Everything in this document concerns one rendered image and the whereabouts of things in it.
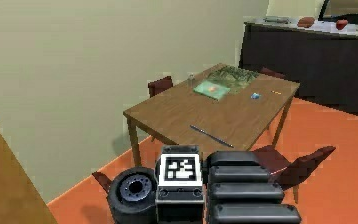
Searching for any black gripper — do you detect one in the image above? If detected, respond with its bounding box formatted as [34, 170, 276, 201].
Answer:
[106, 166, 159, 224]

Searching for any dark kitchen counter cabinet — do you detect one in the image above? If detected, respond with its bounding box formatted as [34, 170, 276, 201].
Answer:
[239, 18, 358, 114]

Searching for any black pen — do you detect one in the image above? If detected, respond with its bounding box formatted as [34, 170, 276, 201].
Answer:
[189, 124, 235, 149]

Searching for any brown wooden table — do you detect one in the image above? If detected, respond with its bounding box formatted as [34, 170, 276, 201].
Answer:
[122, 62, 301, 167]

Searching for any brown wooden door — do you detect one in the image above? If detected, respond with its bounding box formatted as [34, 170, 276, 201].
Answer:
[0, 113, 59, 224]

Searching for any green book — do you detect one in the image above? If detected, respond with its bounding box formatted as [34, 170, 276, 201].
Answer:
[192, 79, 231, 102]

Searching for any green leafy placemat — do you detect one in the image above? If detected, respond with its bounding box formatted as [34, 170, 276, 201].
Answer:
[207, 65, 260, 95]

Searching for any grey flat tray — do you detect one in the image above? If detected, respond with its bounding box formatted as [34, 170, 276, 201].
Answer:
[262, 16, 292, 25]

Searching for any brown bread loaf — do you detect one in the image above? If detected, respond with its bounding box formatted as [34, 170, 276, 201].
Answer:
[297, 16, 316, 29]

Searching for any red apple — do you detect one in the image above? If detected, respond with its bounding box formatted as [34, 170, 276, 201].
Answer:
[335, 19, 349, 31]

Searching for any black framed window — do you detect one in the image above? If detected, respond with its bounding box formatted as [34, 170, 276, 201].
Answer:
[317, 0, 358, 26]

